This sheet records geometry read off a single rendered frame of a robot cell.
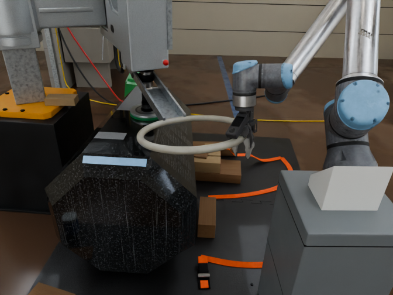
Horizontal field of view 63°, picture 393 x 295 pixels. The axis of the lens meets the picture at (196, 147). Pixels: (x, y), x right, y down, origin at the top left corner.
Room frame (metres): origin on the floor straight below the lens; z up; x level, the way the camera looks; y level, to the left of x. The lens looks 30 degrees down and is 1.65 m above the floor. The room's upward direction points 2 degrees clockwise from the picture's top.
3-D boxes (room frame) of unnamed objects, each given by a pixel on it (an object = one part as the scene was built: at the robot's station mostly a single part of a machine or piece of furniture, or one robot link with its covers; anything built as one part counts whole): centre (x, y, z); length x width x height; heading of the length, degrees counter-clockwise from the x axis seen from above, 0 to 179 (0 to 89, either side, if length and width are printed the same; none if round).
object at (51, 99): (2.08, 0.94, 0.81); 0.20 x 0.10 x 0.05; 94
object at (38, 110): (2.15, 1.19, 0.76); 0.49 x 0.49 x 0.05; 86
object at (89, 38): (5.08, 1.57, 0.43); 1.30 x 0.62 x 0.86; 2
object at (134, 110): (1.84, 0.31, 0.85); 0.21 x 0.21 x 0.01
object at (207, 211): (1.76, -0.09, 0.07); 0.30 x 0.12 x 0.12; 177
